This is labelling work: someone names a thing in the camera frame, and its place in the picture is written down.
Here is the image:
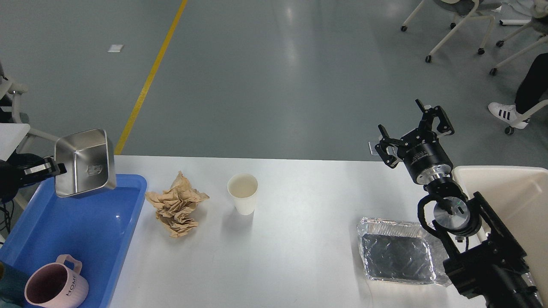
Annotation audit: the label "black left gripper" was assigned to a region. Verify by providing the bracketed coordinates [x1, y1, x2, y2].
[0, 157, 67, 203]

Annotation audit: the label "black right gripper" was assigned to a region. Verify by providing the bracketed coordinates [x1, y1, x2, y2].
[375, 99, 455, 185]

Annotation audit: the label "steel rectangular container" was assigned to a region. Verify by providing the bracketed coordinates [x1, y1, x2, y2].
[54, 128, 117, 198]

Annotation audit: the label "aluminium foil tray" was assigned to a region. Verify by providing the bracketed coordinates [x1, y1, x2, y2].
[357, 217, 452, 287]

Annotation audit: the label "pink mug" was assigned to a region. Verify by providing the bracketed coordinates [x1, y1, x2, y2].
[24, 254, 89, 308]

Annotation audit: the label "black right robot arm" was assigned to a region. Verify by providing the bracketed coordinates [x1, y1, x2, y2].
[375, 99, 543, 308]

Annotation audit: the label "floor socket plate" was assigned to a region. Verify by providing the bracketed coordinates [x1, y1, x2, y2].
[368, 142, 380, 156]

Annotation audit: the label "white side table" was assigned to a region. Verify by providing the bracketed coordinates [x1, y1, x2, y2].
[0, 123, 30, 160]

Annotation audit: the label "blue plastic tray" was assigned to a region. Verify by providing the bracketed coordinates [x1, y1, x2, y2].
[0, 174, 147, 308]

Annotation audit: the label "white chair left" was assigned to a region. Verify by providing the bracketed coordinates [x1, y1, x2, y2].
[0, 66, 59, 153]

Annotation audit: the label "white chair near sneaker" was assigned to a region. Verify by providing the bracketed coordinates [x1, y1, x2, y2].
[504, 99, 548, 135]

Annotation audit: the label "beige plastic bin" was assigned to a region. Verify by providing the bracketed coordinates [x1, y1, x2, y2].
[453, 166, 548, 306]

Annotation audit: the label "person leg with sneaker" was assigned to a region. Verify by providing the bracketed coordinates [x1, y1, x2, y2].
[488, 53, 548, 124]

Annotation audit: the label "crumpled brown paper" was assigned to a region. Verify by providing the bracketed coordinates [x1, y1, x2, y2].
[145, 171, 210, 238]

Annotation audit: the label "white office chair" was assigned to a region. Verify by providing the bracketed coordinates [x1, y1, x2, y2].
[425, 0, 502, 64]

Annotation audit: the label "white chair right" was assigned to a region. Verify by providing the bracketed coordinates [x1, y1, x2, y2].
[490, 4, 548, 77]

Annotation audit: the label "white paper cup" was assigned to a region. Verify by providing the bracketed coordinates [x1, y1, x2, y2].
[227, 173, 259, 215]

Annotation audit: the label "black cables at left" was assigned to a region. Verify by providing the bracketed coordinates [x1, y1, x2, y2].
[0, 201, 15, 234]

